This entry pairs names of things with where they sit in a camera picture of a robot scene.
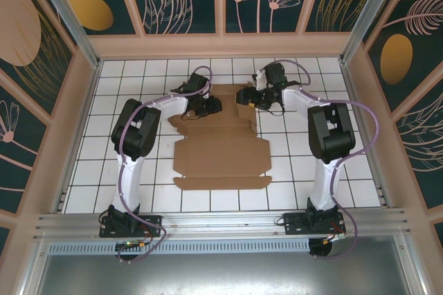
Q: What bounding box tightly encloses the grey slotted cable duct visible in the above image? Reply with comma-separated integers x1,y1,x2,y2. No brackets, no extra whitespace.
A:
48,238,311,255

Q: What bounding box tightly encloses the brown cardboard box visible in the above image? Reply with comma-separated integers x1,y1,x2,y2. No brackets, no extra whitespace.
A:
168,82,273,191

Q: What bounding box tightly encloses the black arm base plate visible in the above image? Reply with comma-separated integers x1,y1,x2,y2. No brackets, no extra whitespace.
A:
282,211,346,237
99,214,163,239

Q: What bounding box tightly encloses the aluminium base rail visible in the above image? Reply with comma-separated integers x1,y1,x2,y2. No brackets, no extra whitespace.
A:
34,208,413,240

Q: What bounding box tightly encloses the aluminium side rail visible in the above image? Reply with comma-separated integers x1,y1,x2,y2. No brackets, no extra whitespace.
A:
341,61,392,208

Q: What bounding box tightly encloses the aluminium frame post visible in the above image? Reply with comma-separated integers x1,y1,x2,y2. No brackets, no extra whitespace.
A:
27,0,103,69
338,0,401,66

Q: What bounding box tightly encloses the grey metal sheet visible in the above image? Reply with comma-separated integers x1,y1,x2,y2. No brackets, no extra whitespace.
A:
20,234,428,295

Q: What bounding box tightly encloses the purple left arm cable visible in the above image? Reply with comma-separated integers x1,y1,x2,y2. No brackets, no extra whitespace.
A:
116,65,213,264

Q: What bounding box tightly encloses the red black power wire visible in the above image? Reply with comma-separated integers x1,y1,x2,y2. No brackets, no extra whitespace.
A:
136,224,155,240
328,220,347,240

